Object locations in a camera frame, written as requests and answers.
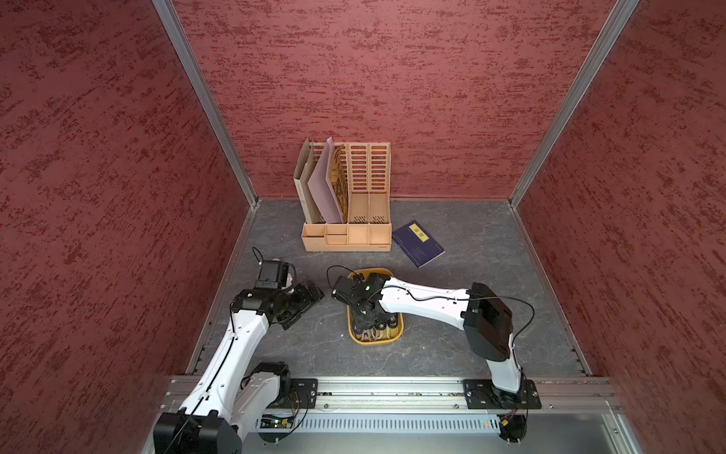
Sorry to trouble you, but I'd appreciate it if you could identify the aluminium front rail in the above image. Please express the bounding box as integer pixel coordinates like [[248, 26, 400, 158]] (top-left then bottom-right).
[[306, 376, 623, 414]]

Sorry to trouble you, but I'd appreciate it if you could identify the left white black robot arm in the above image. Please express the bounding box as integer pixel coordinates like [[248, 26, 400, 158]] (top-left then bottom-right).
[[153, 281, 324, 453]]

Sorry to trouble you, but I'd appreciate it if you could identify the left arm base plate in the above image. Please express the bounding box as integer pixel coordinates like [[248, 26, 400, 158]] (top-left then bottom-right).
[[270, 378, 319, 410]]

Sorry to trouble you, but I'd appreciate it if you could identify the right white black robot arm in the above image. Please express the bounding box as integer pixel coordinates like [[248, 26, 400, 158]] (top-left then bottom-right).
[[332, 272, 524, 396]]

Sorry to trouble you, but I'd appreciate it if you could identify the yellow storage tray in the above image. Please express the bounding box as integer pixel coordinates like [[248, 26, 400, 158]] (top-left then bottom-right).
[[346, 296, 405, 346]]

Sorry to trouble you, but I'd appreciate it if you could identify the purple folder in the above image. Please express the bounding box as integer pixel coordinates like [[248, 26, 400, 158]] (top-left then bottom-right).
[[308, 137, 343, 224]]

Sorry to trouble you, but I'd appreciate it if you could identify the dark blue notebook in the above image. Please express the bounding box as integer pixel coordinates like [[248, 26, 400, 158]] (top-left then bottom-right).
[[391, 221, 445, 268]]

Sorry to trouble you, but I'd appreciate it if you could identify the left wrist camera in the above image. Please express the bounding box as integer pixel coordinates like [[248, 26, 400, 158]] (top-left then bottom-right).
[[254, 259, 289, 291]]

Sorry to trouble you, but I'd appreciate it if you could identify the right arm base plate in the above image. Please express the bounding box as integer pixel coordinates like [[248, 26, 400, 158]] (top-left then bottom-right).
[[462, 379, 542, 412]]

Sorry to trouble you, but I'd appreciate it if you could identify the wooden desk file organizer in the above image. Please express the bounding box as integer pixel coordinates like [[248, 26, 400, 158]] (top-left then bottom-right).
[[302, 140, 392, 253]]

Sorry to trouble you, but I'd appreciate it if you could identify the beige cardboard folder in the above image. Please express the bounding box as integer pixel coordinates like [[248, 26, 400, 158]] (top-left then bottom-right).
[[293, 139, 323, 224]]

